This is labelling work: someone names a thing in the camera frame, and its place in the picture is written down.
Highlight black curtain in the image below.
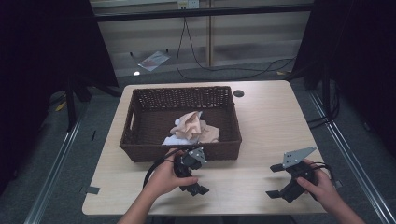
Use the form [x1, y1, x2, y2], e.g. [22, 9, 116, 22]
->
[291, 0, 396, 159]
[0, 0, 120, 196]

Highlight white wall socket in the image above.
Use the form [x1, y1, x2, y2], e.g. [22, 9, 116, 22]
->
[177, 0, 201, 10]

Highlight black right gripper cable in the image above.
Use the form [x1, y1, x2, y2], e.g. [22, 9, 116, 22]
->
[309, 161, 336, 185]

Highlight person's right hand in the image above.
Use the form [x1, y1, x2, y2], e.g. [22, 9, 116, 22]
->
[295, 159, 339, 214]

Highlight metal floor rail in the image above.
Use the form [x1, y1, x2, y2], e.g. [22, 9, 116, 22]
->
[23, 118, 84, 224]
[307, 90, 396, 224]

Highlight black stand legs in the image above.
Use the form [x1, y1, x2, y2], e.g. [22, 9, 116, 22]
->
[64, 73, 123, 133]

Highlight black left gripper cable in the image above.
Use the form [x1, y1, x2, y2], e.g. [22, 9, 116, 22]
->
[142, 145, 195, 189]

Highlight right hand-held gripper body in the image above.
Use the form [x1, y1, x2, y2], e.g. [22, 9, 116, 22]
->
[279, 147, 318, 204]

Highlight clear plastic packet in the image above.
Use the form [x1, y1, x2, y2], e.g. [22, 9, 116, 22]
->
[137, 50, 172, 72]

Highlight long black floor cable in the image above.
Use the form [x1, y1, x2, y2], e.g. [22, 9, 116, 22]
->
[175, 17, 297, 80]

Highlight beige cloth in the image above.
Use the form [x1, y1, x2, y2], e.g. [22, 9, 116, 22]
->
[169, 110, 220, 145]

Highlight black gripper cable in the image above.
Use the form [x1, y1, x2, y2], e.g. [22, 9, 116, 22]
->
[142, 145, 195, 189]
[309, 161, 336, 185]

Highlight person's left hand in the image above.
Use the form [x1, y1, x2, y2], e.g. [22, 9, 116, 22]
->
[142, 148, 200, 201]

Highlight grey tape piece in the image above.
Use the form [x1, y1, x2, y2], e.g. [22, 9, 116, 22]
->
[79, 185, 101, 196]

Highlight black horizontal bar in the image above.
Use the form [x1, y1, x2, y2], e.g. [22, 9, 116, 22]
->
[92, 3, 316, 23]

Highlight white cloth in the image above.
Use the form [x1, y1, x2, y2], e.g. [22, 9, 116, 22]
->
[162, 134, 189, 147]

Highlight brown woven basket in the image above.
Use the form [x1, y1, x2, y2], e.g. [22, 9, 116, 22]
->
[119, 86, 243, 163]

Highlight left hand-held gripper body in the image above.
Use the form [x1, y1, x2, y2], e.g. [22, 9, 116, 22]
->
[173, 147, 208, 191]

